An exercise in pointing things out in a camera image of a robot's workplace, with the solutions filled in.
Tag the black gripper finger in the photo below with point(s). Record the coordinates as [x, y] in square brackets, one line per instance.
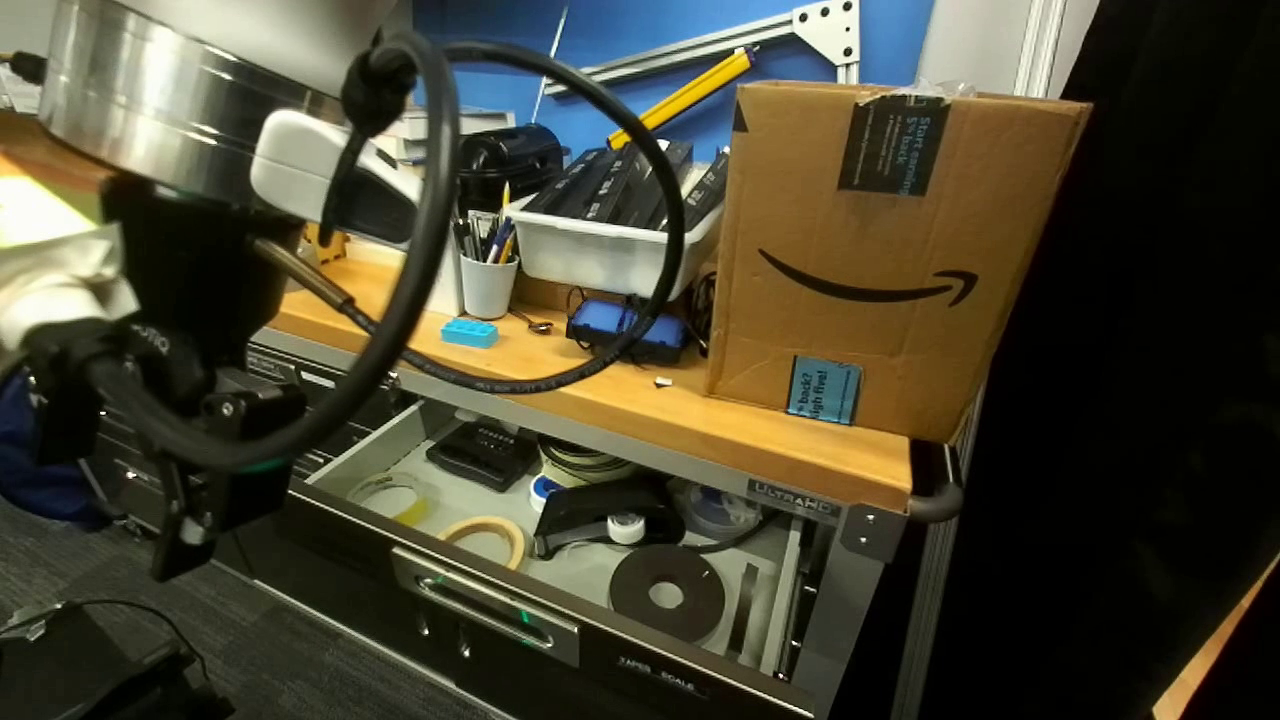
[182, 544]

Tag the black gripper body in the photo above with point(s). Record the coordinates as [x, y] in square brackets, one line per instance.
[201, 424]

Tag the small blue block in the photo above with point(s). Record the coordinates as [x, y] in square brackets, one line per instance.
[468, 334]

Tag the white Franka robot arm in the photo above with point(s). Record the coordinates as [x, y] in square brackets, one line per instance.
[172, 82]

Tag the black drawer cabinet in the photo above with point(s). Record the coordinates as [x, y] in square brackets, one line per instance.
[345, 600]

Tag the black case in drawer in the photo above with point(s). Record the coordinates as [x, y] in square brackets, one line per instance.
[480, 455]

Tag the grey metal drawer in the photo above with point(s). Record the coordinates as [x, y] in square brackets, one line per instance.
[586, 585]

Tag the clear tape roll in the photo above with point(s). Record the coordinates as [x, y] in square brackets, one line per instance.
[395, 507]

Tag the beige masking tape roll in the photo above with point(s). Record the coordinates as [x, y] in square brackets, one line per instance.
[484, 542]

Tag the white pen cup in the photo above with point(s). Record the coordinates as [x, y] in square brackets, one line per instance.
[484, 285]

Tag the blue pen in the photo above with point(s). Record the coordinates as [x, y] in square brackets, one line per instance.
[480, 243]

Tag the small metal keys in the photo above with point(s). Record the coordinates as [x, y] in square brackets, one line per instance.
[537, 325]

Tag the yellow pencil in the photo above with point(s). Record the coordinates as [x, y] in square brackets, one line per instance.
[501, 222]

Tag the white tape roll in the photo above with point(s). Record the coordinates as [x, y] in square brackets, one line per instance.
[586, 460]

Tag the black stapler tool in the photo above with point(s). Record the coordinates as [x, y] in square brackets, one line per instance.
[607, 507]

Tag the blue and black pouch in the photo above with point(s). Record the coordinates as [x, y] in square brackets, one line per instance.
[616, 325]

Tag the white plastic bin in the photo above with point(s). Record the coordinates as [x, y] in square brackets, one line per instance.
[601, 254]

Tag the black flat box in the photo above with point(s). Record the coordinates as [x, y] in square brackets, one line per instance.
[708, 186]
[607, 186]

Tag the black flat disc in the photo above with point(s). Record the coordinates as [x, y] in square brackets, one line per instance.
[665, 593]

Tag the yellow spirit level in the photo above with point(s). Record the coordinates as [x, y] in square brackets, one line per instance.
[680, 101]

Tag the brown cardboard shipping box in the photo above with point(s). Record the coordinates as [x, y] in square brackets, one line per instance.
[882, 254]

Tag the black curtain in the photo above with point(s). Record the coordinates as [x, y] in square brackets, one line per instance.
[1132, 360]

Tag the white metal frame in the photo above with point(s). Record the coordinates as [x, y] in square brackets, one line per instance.
[745, 37]

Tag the blue wall board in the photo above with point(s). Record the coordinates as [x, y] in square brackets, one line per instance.
[882, 32]

